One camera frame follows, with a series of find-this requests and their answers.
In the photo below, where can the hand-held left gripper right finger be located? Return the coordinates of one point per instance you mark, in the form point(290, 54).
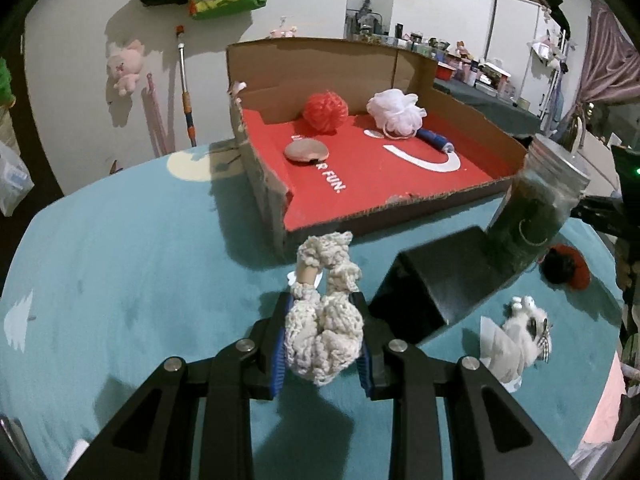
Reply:
point(367, 375)

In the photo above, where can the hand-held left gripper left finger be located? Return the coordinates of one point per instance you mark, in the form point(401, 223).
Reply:
point(276, 375)

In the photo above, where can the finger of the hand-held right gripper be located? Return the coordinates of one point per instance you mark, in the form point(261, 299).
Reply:
point(597, 206)

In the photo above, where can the cream crochet scrunchie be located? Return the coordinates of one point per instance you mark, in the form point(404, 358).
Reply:
point(320, 340)

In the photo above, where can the red plush toy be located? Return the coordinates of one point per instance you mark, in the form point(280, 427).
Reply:
point(583, 272)

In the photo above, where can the white fluffy toy plaid bow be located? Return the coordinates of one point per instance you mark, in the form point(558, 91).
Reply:
point(525, 340)

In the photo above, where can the cardboard box with red floor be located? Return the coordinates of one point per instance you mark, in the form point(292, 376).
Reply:
point(360, 180)

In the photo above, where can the white mesh bath pouf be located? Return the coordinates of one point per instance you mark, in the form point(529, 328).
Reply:
point(395, 110)

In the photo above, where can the beige powder puff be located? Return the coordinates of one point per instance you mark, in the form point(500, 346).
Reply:
point(305, 150)

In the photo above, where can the orange mesh bath pouf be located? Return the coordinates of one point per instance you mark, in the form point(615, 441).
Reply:
point(325, 110)

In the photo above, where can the glass jar with metal lid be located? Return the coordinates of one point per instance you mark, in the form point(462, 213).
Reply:
point(530, 210)

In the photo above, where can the pink curtain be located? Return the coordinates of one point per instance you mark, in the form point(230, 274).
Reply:
point(605, 50)

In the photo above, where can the white metal rack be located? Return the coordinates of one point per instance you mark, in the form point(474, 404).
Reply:
point(550, 80)

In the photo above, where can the colourful printed tin box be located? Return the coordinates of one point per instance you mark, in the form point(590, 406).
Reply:
point(440, 280)

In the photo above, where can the desk with dark green cloth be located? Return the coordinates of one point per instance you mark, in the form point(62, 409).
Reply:
point(480, 102)

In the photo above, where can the white cabinet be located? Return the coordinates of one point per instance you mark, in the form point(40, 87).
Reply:
point(515, 45)

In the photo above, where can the red plastic bin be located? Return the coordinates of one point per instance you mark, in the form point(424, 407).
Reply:
point(445, 71)

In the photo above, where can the row of cosmetics bottles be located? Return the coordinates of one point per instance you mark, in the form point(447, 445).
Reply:
point(450, 55)

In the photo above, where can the pink plastic rods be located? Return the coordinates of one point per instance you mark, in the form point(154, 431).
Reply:
point(155, 120)

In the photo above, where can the mop stick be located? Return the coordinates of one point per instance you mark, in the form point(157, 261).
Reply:
point(186, 105)

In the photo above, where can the clear plastic bag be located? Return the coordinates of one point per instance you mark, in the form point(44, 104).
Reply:
point(12, 180)

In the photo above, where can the pink pig toy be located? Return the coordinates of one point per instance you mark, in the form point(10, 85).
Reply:
point(282, 33)

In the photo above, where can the pink plush toy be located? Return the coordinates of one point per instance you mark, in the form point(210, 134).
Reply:
point(125, 67)

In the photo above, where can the dark brown door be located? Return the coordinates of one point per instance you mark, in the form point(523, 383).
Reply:
point(35, 125)

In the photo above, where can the green plush toy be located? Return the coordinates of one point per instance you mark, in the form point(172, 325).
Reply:
point(4, 82)

